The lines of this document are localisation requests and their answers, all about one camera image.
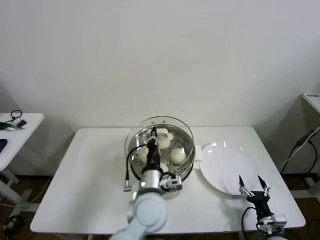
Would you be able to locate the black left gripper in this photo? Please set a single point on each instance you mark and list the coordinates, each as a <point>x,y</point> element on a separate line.
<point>153,156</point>

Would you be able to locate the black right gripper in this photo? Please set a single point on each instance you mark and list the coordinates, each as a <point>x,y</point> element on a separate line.
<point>260,203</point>

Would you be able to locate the white steamed baozi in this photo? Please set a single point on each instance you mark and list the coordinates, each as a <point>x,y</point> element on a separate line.
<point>164,168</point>
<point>165,145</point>
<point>143,155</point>
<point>178,156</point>

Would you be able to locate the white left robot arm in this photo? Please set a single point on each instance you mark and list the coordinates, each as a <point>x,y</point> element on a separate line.
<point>147,212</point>

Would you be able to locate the stainless steel steamer basket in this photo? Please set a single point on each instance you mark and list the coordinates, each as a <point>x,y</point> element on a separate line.
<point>198,153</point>

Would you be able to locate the white round plate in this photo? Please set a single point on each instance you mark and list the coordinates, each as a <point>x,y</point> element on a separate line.
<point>225,170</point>

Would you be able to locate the white side table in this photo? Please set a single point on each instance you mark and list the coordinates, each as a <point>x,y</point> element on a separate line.
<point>31,121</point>

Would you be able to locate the small black device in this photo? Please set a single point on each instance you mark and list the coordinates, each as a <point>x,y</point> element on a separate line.
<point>22,123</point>

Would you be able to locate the silver metal tool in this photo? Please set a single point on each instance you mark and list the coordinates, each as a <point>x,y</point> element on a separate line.
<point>13,128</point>

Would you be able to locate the dark blue object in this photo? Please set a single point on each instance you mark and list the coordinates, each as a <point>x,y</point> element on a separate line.
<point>2,145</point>

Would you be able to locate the floor power strip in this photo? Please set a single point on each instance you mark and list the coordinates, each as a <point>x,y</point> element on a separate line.
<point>8,224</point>

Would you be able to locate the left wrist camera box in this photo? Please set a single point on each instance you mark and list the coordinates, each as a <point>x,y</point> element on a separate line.
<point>172,183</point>

